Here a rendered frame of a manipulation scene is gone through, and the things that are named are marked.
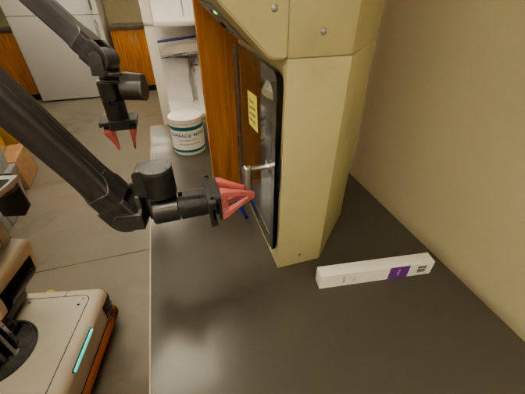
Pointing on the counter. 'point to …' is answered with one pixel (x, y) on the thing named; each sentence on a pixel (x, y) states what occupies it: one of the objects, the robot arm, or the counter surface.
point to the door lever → (251, 173)
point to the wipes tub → (187, 131)
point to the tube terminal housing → (319, 117)
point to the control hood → (258, 23)
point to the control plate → (219, 18)
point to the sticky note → (252, 110)
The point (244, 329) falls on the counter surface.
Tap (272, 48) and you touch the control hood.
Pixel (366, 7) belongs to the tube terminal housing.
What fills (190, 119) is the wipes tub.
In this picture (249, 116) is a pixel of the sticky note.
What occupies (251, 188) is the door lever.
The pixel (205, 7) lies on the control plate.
